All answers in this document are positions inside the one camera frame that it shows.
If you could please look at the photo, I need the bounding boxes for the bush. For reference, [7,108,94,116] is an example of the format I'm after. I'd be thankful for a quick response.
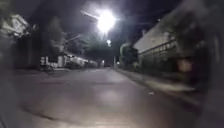
[119,42,139,71]

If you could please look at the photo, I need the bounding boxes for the grey asphalt road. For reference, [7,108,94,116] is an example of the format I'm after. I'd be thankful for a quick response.
[0,66,224,128]

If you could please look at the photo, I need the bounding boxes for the pale fence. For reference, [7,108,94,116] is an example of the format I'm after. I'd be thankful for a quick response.
[39,53,99,70]

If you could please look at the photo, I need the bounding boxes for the street lamp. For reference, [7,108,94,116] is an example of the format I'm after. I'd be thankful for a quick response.
[80,9,118,68]

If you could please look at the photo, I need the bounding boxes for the pale kerb strip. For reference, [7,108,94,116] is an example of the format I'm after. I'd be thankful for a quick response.
[113,67,201,105]

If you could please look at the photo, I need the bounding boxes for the building with pale roof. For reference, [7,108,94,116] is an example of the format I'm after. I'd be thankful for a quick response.
[132,19,201,75]

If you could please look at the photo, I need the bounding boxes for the dark trees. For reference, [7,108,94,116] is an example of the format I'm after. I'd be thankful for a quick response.
[33,16,114,68]

